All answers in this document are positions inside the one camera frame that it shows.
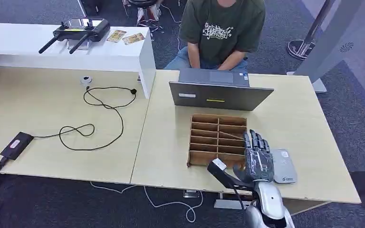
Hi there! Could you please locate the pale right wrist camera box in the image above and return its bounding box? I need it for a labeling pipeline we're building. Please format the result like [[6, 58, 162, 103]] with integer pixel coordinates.
[[207, 158, 228, 173]]

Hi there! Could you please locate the grey open laptop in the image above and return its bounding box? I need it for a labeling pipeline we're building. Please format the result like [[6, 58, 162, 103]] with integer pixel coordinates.
[[169, 67, 275, 112]]

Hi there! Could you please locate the flat grey rounded device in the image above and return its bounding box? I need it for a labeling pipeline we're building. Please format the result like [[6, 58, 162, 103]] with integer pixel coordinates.
[[270, 148, 298, 184]]

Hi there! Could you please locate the white desk foot bar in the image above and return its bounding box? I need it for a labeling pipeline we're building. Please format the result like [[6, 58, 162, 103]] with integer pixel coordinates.
[[213, 199, 253, 211]]

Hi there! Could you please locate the chrome stanchion post with base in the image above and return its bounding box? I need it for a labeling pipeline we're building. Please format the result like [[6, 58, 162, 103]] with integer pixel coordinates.
[[287, 0, 336, 61]]

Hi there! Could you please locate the black power adapter brick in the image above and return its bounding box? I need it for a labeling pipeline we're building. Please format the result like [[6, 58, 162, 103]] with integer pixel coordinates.
[[0, 132, 35, 161]]

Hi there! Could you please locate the black mains plug cord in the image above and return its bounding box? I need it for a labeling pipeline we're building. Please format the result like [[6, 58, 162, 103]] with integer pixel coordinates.
[[0, 156, 10, 179]]

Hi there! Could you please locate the white desk riser shelf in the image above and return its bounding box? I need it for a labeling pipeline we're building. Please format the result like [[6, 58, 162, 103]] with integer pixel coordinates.
[[0, 22, 157, 99]]

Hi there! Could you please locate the person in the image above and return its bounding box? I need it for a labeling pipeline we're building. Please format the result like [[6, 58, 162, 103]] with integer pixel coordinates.
[[163, 0, 267, 71]]

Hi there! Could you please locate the wooden divided card box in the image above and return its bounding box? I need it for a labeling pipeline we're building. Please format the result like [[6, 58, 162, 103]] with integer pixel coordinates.
[[187, 114, 248, 171]]

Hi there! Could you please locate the black looped cable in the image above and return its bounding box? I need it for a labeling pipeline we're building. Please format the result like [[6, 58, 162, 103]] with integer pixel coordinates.
[[32, 86, 138, 152]]

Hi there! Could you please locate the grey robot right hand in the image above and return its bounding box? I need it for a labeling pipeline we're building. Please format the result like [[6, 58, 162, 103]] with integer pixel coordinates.
[[232, 129, 275, 184]]

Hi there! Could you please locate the black remote controller with antennas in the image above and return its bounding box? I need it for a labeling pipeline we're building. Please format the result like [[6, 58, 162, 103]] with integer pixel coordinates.
[[38, 18, 111, 55]]

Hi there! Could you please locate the black stool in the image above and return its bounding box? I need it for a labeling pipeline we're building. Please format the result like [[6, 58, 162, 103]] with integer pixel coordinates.
[[123, 0, 165, 33]]

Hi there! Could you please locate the white cable under desk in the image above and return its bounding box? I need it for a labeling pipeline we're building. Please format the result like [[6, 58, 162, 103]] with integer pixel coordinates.
[[89, 181, 204, 223]]

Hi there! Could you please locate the grey upright panel stand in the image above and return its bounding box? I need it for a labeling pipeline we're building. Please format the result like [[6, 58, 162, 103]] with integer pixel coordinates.
[[293, 0, 365, 94]]

